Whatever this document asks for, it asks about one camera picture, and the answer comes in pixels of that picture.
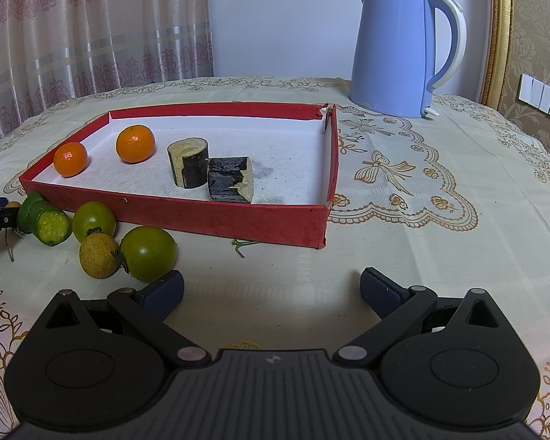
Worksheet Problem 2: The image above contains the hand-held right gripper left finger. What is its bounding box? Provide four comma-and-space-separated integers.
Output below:
37, 270, 212, 366

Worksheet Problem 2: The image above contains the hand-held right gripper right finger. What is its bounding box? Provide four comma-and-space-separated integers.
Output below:
332, 267, 509, 366

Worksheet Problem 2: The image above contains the green tomato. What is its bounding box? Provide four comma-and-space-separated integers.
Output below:
72, 202, 117, 243
120, 226, 178, 283

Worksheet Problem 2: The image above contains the stubby green cucumber piece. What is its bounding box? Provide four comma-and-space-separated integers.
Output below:
17, 191, 72, 246

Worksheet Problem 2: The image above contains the short-stemmed brown longan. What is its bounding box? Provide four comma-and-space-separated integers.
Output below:
79, 234, 128, 279

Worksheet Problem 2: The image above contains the small orange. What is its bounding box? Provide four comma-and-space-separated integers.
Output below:
54, 142, 88, 178

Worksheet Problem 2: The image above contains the dark eggplant piece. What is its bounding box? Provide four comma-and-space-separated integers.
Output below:
167, 137, 210, 188
207, 156, 254, 204

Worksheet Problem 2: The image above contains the large orange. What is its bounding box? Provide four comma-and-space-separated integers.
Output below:
116, 125, 155, 163

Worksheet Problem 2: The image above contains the red shallow cardboard box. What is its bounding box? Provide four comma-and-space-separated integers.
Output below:
18, 103, 340, 249

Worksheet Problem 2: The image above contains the loose green tomato stem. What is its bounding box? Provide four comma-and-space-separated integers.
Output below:
231, 238, 267, 258

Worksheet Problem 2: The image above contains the pink patterned curtain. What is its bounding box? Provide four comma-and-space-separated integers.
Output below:
0, 0, 215, 150

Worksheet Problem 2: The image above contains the blue electric kettle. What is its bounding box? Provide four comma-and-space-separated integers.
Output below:
349, 0, 467, 119

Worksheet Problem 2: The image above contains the white wall switch panel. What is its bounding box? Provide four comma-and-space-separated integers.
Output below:
517, 72, 550, 117

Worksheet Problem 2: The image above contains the gold wall frame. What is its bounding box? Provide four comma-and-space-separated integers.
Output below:
479, 0, 515, 111

